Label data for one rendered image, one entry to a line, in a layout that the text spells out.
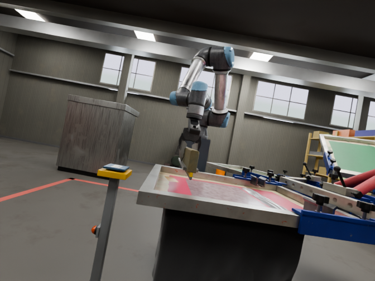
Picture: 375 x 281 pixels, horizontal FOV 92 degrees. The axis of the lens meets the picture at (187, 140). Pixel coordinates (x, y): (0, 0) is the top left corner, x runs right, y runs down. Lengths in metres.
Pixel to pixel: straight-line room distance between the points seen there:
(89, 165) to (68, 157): 0.53
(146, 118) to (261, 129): 4.91
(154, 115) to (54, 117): 4.25
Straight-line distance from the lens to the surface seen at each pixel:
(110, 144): 4.51
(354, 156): 2.50
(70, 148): 4.96
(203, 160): 1.31
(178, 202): 0.54
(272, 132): 8.49
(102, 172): 0.92
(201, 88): 0.83
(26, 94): 10.54
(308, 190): 1.18
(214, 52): 1.21
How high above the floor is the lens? 1.14
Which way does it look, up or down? 1 degrees up
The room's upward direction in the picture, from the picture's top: 10 degrees clockwise
